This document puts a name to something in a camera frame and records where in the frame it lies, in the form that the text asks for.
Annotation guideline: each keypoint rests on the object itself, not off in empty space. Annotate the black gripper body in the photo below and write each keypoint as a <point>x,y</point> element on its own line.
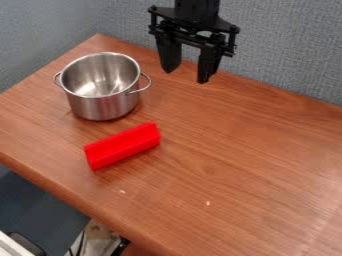
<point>191,23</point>

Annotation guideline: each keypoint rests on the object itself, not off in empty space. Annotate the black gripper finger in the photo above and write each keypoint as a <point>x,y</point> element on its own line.
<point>207,63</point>
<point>169,51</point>

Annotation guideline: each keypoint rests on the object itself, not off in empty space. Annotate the stainless steel pot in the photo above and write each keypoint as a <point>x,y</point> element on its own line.
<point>102,83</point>

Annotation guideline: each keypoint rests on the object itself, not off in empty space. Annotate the red rectangular block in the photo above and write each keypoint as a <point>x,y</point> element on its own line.
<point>121,145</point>

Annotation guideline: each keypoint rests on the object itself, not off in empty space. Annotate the white object at corner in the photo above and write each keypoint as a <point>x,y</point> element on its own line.
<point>16,245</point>

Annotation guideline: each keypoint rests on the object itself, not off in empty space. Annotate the metal table leg frame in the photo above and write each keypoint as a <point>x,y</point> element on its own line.
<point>97,241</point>

